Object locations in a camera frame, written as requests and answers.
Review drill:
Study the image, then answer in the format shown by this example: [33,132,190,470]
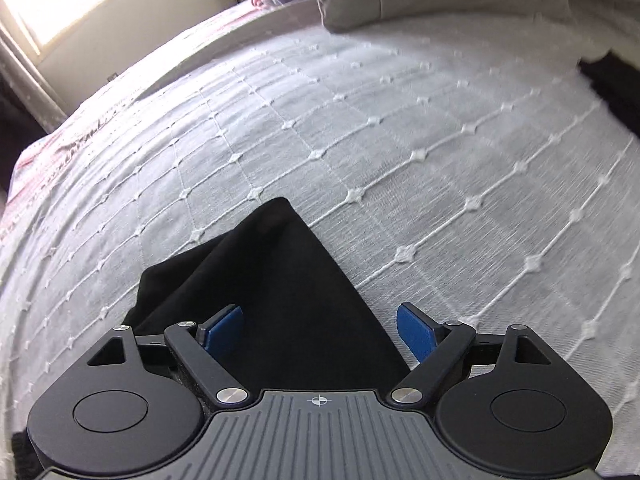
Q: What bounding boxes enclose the grey dotted curtain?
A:
[0,26,67,133]

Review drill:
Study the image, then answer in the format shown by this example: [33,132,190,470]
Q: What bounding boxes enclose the black pants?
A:
[125,197,409,394]

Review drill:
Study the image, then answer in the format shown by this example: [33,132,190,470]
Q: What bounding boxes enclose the folded black garment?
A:
[577,50,640,136]

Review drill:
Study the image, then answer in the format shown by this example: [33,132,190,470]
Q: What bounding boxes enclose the white quilted bedspread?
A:
[1,0,639,474]

